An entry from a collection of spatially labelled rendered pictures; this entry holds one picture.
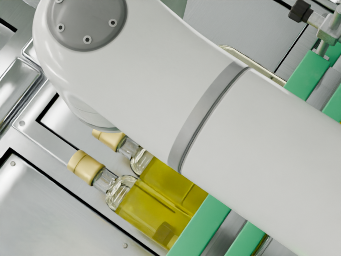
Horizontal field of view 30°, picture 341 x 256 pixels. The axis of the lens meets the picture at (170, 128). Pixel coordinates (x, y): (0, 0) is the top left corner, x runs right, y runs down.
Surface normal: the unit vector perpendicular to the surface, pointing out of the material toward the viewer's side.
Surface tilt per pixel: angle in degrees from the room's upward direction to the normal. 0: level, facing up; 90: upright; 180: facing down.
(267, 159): 89
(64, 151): 90
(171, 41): 93
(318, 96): 90
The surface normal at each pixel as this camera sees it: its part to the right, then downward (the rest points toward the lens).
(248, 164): -0.30, 0.10
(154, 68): -0.09, -0.13
